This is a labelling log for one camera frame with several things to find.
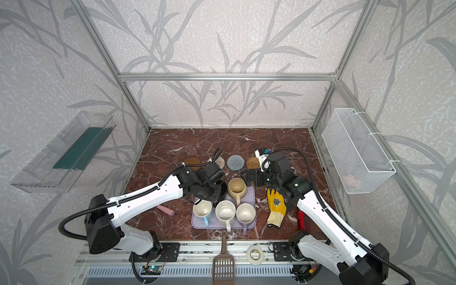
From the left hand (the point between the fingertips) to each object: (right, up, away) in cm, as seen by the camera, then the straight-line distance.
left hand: (220, 192), depth 77 cm
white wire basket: (+51, +15, -16) cm, 55 cm away
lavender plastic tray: (-3, -15, +4) cm, 16 cm away
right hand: (+13, +11, -2) cm, 17 cm away
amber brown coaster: (-19, +11, +28) cm, 36 cm away
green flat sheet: (-48, +20, -13) cm, 53 cm away
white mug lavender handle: (+11, -12, +6) cm, 18 cm away
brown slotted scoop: (+2, -29, -6) cm, 30 cm away
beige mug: (+7, -2, +14) cm, 16 cm away
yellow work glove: (+26, -10, +8) cm, 29 cm away
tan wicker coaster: (+16, +10, +26) cm, 32 cm away
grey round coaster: (+6, +10, +25) cm, 28 cm away
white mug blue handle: (-9, -10, +8) cm, 15 cm away
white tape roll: (+15, -26, -3) cm, 30 cm away
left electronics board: (-27, -30, -6) cm, 41 cm away
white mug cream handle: (+2, -11, +6) cm, 12 cm away
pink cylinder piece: (-24, -12, +6) cm, 27 cm away
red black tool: (+37, -14, +2) cm, 40 cm away
